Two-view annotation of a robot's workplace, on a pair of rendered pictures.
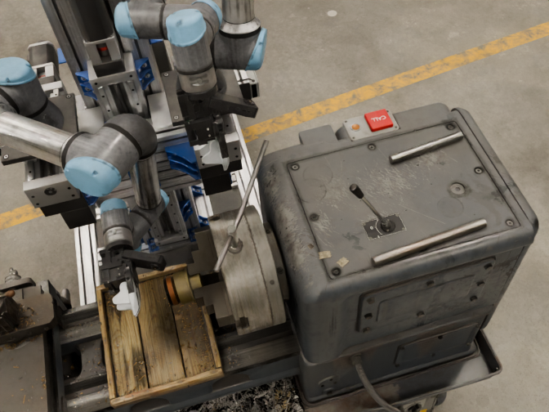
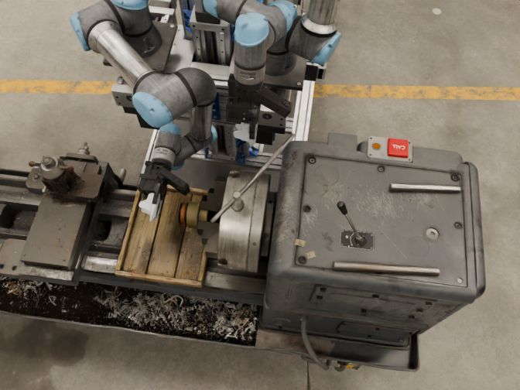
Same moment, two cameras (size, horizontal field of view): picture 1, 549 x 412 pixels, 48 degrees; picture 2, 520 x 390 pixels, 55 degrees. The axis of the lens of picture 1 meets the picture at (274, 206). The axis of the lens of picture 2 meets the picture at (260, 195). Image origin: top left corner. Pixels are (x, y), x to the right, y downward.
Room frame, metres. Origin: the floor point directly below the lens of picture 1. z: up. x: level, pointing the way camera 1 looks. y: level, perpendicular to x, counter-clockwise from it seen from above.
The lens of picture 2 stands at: (0.21, -0.14, 2.54)
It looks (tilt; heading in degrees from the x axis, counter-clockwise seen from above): 64 degrees down; 17
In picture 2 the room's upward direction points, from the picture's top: 2 degrees clockwise
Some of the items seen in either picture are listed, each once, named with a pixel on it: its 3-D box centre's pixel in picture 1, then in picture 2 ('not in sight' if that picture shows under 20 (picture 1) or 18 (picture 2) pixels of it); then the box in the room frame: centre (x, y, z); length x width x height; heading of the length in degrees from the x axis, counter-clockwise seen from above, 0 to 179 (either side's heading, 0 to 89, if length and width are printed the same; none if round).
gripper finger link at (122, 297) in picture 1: (124, 298); (148, 206); (0.74, 0.40, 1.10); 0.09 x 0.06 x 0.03; 11
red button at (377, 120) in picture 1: (378, 121); (398, 148); (1.10, -0.30, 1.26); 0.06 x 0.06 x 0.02; 11
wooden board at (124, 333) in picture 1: (157, 329); (169, 233); (0.74, 0.36, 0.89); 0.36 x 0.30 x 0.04; 11
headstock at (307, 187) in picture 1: (384, 229); (366, 233); (0.89, -0.29, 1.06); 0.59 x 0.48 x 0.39; 101
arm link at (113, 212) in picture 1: (115, 220); (168, 140); (1.00, 0.44, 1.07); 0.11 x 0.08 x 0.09; 11
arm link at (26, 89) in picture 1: (14, 85); (128, 7); (1.30, 0.68, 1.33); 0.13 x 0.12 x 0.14; 147
